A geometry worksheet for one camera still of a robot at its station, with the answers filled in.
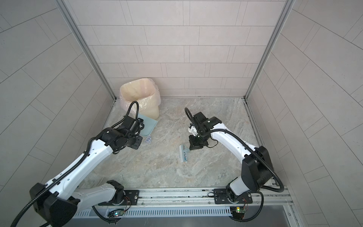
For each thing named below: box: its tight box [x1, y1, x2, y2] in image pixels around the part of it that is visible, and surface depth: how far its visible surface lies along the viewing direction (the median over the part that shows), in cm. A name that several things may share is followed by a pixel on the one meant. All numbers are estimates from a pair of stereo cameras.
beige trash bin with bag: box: [119, 78, 162, 120], surface depth 95 cm
